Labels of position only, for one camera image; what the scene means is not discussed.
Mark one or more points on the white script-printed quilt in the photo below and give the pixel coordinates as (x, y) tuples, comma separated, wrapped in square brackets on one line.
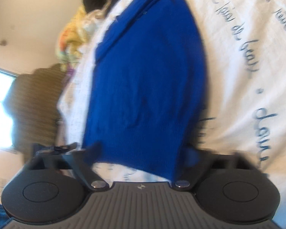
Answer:
[(240, 64)]

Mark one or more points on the yellow cartoon blanket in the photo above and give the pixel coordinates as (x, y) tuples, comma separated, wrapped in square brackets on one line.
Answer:
[(71, 40)]

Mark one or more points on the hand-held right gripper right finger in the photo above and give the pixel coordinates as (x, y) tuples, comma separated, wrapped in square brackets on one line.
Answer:
[(190, 158)]

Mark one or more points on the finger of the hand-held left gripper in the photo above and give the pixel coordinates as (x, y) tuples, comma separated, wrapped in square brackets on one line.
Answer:
[(59, 148)]

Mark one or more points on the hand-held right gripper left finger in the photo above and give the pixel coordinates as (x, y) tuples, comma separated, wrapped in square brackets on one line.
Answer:
[(93, 153)]

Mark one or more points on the bright window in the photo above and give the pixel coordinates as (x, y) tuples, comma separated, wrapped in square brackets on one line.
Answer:
[(1, 109)]

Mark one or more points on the black fuzzy cloth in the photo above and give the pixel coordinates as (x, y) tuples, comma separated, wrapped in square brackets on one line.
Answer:
[(93, 0)]

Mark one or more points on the blue beaded sweater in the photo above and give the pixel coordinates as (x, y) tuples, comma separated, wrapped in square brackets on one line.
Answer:
[(145, 76)]

